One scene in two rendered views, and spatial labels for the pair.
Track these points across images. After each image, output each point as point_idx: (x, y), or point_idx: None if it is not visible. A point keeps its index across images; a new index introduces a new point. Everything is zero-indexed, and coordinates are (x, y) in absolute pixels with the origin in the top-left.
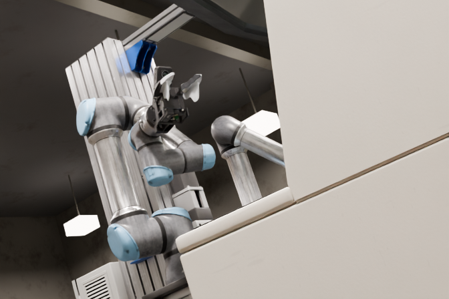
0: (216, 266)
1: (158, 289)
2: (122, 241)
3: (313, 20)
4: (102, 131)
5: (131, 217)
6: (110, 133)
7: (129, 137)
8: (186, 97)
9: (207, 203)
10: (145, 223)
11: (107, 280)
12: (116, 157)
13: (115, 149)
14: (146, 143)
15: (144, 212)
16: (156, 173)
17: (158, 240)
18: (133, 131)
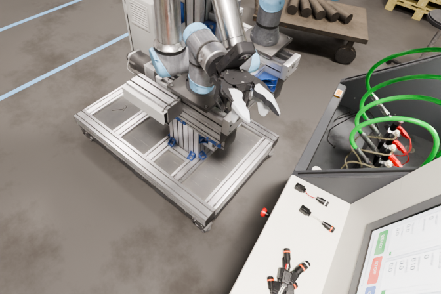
0: None
1: (178, 92)
2: (159, 73)
3: None
4: None
5: (170, 56)
6: None
7: (184, 37)
8: (253, 97)
9: None
10: (181, 60)
11: (147, 14)
12: None
13: None
14: (199, 65)
15: (183, 50)
16: (198, 90)
17: (188, 71)
18: (189, 44)
